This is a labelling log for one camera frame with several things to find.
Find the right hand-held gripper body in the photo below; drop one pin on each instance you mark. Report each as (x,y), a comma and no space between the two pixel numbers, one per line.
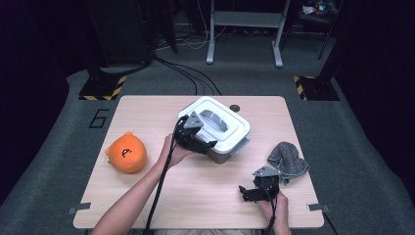
(269,187)

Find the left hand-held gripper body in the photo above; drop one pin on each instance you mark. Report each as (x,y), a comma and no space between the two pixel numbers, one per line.
(187,135)

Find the grey fluffy cloth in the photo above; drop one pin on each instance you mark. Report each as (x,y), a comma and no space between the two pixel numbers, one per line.
(288,160)

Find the orange plush toy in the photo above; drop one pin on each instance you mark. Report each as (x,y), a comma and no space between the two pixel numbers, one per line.
(127,153)

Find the person's left hand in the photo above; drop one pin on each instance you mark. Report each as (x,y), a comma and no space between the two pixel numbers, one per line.
(171,155)

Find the person's right hand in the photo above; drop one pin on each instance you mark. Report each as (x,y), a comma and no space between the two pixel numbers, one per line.
(277,213)

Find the person's light clothing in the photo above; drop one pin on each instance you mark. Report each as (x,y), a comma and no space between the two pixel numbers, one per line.
(212,232)

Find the black stand base striped edge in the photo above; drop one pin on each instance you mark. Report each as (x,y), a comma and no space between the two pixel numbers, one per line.
(102,88)
(318,89)

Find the dark cabinet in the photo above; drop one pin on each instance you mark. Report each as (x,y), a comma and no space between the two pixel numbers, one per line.
(120,32)

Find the colourful clutter on dark shelf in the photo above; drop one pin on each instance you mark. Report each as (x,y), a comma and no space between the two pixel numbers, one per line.
(314,8)

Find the white metal desk frame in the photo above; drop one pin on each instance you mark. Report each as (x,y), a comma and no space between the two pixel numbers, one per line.
(248,19)

